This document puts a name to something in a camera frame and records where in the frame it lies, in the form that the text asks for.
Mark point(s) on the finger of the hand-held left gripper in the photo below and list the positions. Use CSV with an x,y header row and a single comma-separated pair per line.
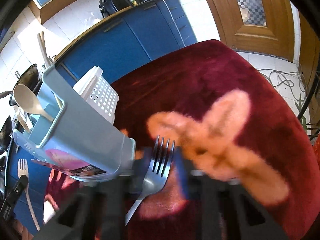
x,y
17,191

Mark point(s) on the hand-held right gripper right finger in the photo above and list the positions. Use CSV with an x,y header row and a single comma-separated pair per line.
x,y
182,177

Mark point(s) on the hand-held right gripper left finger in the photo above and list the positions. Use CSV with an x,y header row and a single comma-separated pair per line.
x,y
141,166

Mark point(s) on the large steel fork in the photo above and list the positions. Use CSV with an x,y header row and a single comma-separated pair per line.
x,y
155,180

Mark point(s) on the light blue utensil holder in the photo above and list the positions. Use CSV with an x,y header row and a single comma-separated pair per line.
x,y
87,135

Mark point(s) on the white perforated basket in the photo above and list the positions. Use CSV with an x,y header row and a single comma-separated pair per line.
x,y
102,97

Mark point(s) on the cream plastic spoon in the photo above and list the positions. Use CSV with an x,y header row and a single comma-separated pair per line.
x,y
25,97

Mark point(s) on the wooden chopstick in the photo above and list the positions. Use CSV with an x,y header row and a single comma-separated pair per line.
x,y
41,48

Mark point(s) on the black frying pan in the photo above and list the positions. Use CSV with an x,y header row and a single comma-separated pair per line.
x,y
5,132

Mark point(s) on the beige plastic utensil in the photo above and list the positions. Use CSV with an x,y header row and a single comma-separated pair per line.
x,y
23,123

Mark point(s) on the red floral tablecloth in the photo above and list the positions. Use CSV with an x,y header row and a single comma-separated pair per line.
x,y
212,75

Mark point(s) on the black wok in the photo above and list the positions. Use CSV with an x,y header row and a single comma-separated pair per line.
x,y
28,76

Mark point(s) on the blue kitchen base cabinet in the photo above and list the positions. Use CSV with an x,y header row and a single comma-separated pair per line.
x,y
120,45

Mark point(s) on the green onions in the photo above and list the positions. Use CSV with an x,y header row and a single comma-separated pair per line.
x,y
303,115

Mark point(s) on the wooden door with glass panel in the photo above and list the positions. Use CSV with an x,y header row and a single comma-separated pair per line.
x,y
225,17

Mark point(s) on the black air fryer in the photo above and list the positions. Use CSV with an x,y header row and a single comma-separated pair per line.
x,y
112,2

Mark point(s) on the black metal frame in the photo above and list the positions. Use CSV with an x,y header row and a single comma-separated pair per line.
x,y
308,92

